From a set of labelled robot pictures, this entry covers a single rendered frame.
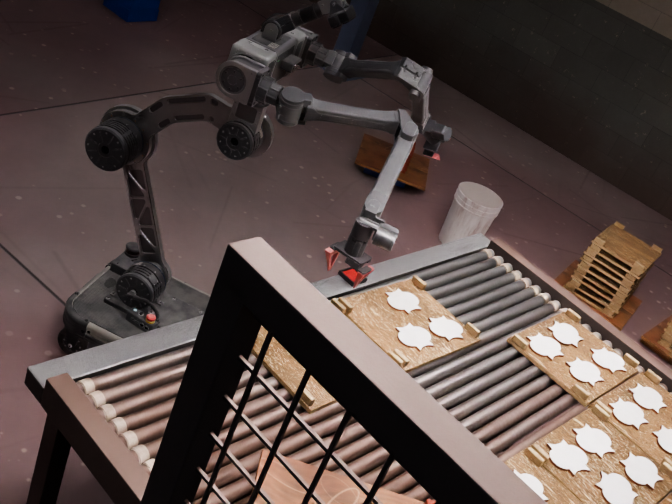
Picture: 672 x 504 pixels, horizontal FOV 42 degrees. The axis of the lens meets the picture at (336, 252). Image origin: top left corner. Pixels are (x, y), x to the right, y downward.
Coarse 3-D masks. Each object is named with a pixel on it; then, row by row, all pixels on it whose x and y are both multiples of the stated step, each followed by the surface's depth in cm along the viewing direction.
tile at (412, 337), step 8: (400, 328) 285; (408, 328) 287; (416, 328) 288; (400, 336) 281; (408, 336) 283; (416, 336) 284; (424, 336) 286; (408, 344) 279; (416, 344) 281; (424, 344) 282; (432, 344) 284
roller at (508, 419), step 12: (540, 396) 285; (552, 396) 289; (516, 408) 276; (528, 408) 278; (504, 420) 268; (516, 420) 273; (480, 432) 260; (492, 432) 263; (396, 480) 231; (408, 480) 233; (396, 492) 229
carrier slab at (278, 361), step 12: (264, 336) 259; (252, 348) 253; (276, 348) 256; (264, 360) 250; (276, 360) 252; (288, 360) 254; (276, 372) 248; (288, 372) 249; (300, 372) 251; (288, 384) 245; (312, 384) 249; (324, 396) 246; (312, 408) 241
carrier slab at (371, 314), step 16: (384, 288) 303; (400, 288) 307; (416, 288) 311; (352, 304) 289; (368, 304) 292; (384, 304) 295; (432, 304) 306; (352, 320) 282; (368, 320) 284; (384, 320) 287; (400, 320) 291; (416, 320) 294; (368, 336) 278; (384, 336) 280; (432, 336) 289; (464, 336) 296; (416, 352) 279; (432, 352) 282; (448, 352) 285; (416, 368) 274
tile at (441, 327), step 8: (432, 320) 295; (440, 320) 297; (448, 320) 299; (432, 328) 292; (440, 328) 293; (448, 328) 295; (456, 328) 297; (440, 336) 290; (448, 336) 291; (456, 336) 293
